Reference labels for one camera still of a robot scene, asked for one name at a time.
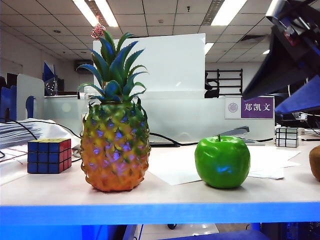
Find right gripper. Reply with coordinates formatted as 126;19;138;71
241;0;320;115

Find brown kiwi fruit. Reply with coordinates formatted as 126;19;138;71
308;145;320;183

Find glossy green apple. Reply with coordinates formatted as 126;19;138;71
194;134;251;190

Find plastic pineapple with green crown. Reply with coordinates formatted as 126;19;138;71
76;29;152;193

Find dark chairs and monitors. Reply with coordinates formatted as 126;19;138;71
274;111;310;129

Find purple and white name plate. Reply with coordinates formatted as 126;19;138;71
224;95;275;120

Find silver mirror cube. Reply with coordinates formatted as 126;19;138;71
275;127;300;148

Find grey stapler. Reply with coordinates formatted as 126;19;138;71
219;125;266;147

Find pile of white paper sheets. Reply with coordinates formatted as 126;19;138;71
247;146;301;181

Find black office chair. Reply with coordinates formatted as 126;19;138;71
204;72;221;99

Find wide ceiling light panel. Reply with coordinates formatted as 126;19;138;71
210;0;248;27

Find frosted glass desk partition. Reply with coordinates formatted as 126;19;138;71
43;96;276;143

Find white partition board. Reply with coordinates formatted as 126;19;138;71
92;33;207;100

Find large white paper sheet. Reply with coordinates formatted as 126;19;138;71
147;144;208;186

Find long ceiling light strip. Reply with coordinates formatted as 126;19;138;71
94;0;120;28
72;0;101;27

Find red knot ornament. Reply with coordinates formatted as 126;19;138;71
90;23;105;41

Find black ceiling air unit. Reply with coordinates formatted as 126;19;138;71
74;59;95;74

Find clear bottle with label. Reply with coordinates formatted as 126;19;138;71
81;86;97;137

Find blue triangular board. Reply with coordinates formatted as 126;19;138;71
42;61;60;97

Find coloured Rubik's cube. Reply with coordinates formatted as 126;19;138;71
27;138;73;175

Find blue file holder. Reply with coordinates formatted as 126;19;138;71
0;85;18;123

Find stack of printed papers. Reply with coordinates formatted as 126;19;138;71
0;121;38;150

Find black wall rack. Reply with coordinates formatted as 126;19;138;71
205;68;244;96

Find coiled white cord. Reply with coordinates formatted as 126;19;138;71
71;144;83;159

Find thin black cable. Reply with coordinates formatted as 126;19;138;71
0;119;38;140

